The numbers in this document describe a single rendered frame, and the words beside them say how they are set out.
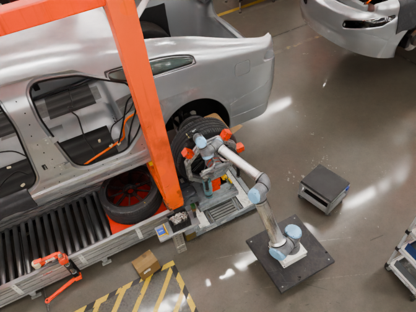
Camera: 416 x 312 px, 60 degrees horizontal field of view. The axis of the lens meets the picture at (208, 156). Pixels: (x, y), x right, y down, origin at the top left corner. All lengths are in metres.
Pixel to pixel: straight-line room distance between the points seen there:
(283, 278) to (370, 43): 3.08
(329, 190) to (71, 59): 2.80
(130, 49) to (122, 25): 0.16
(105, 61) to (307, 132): 2.94
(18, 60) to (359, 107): 4.31
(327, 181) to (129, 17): 2.72
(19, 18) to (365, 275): 3.55
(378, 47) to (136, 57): 3.43
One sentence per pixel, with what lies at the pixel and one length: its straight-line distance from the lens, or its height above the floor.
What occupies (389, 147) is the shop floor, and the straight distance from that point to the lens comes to 5.12.
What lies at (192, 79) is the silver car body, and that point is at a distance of 3.37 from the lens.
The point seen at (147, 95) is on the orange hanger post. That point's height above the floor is 1.95.
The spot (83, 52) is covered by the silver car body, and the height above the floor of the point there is 1.98.
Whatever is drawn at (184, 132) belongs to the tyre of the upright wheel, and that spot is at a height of 1.14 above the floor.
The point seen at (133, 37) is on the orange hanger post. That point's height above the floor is 2.40.
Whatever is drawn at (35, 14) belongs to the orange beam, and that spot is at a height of 2.68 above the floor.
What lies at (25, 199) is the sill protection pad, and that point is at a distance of 3.77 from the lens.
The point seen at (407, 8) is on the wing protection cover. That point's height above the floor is 1.40.
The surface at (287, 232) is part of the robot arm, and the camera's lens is 3.31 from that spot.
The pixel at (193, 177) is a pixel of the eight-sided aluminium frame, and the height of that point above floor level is 0.75.
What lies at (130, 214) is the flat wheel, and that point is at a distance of 3.80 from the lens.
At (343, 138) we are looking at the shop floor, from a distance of 5.06.
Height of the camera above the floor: 3.51
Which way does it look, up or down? 48 degrees down
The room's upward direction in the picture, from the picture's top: 8 degrees counter-clockwise
